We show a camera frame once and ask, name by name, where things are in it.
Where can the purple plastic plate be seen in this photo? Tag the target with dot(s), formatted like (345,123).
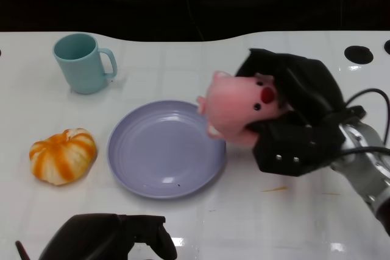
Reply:
(158,150)

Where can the teal plastic mug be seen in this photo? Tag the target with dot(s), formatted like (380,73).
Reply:
(82,71)

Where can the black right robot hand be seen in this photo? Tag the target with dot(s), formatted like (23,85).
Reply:
(304,89)

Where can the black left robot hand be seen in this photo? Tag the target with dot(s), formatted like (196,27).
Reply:
(88,235)

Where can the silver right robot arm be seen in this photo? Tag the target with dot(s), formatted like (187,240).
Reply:
(365,162)

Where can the pink plush beaver doll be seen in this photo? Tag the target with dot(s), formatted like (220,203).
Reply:
(231,104)

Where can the orange white striped pumpkin toy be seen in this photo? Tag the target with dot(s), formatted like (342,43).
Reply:
(61,156)

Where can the black round table grommet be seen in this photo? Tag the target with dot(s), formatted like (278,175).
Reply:
(359,54)
(387,47)

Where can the thin black rod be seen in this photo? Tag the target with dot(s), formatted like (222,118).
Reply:
(22,249)

